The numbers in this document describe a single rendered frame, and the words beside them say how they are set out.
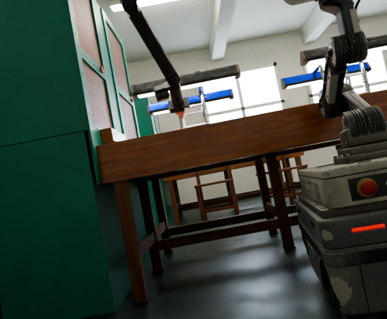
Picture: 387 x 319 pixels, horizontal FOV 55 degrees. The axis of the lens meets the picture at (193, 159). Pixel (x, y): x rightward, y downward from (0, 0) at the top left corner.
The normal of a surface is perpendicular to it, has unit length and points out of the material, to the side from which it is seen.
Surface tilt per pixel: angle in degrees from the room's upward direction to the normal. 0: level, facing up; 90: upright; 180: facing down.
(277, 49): 90
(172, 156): 90
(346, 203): 90
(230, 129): 90
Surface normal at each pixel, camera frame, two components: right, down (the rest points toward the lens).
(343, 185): -0.17, -0.03
